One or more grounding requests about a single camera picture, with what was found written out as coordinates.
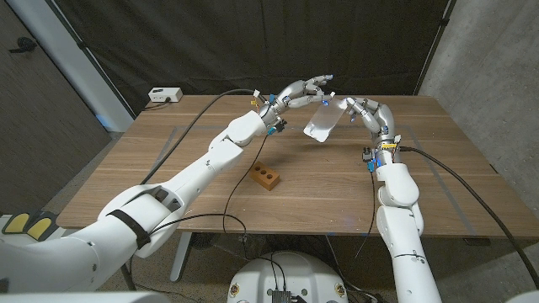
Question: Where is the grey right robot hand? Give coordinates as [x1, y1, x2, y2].
[344, 96, 401, 164]

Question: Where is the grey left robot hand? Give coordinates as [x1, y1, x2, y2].
[257, 74, 336, 127]

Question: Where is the brown block with three holes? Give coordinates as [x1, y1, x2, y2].
[248, 161, 281, 192]

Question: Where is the black backdrop pole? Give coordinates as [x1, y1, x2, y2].
[44, 0, 136, 119]
[414, 0, 458, 97]

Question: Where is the white power box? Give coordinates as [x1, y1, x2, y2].
[147, 87, 184, 104]

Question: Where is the dark round fan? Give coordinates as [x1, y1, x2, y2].
[191, 231, 220, 250]

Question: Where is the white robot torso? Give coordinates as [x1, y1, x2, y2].
[227, 251, 349, 303]

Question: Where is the grey table leg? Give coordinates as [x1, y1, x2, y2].
[169, 231, 194, 283]

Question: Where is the white pillar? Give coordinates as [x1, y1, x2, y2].
[6, 0, 136, 132]

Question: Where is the yellow foot pedal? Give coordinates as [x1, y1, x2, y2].
[2, 212, 30, 235]
[25, 216, 54, 243]

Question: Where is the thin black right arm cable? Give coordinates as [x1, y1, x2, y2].
[353, 167, 377, 260]

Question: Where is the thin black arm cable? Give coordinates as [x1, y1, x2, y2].
[149, 132, 270, 262]
[353, 167, 377, 260]

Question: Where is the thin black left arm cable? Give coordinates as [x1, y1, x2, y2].
[149, 132, 270, 262]

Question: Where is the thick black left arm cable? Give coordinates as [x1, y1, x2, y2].
[120, 88, 264, 292]

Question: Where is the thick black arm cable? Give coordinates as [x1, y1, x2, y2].
[120, 88, 264, 292]
[399, 146, 539, 290]

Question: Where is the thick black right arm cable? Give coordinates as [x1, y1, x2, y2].
[399, 146, 539, 290]

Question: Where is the black power box cable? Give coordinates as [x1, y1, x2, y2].
[143, 97, 172, 111]

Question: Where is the white floor cable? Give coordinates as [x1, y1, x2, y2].
[323, 235, 376, 302]

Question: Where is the black torso cable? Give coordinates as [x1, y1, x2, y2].
[263, 251, 288, 292]

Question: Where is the black door handle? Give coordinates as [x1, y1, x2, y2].
[8, 36, 38, 55]

